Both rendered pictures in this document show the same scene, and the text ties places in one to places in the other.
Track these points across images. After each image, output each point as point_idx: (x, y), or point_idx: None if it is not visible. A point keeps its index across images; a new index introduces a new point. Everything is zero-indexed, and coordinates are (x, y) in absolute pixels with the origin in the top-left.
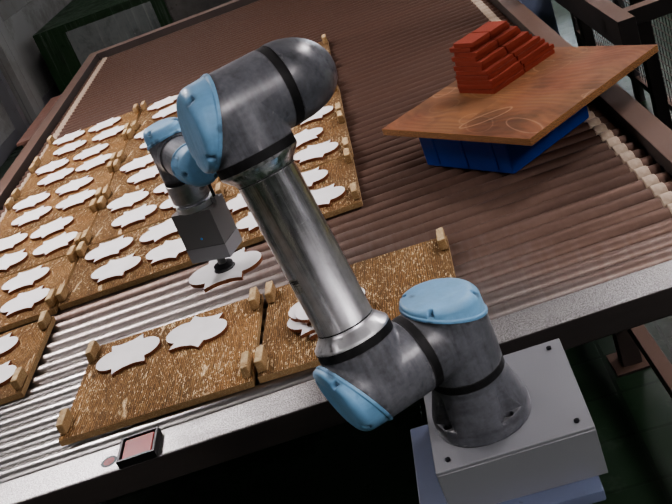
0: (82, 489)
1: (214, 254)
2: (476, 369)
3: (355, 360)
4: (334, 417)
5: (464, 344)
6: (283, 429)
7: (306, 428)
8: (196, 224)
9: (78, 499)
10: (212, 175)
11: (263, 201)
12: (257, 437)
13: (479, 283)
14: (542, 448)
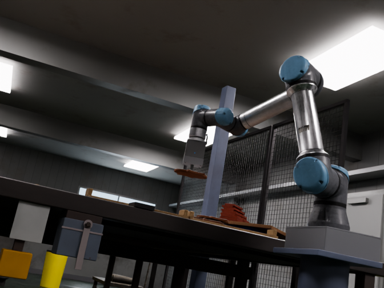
0: (110, 206)
1: (196, 161)
2: (344, 198)
3: (323, 157)
4: (231, 239)
5: (345, 184)
6: (209, 231)
7: (218, 237)
8: (196, 146)
9: (104, 210)
10: (230, 122)
11: (307, 96)
12: (198, 228)
13: None
14: (363, 237)
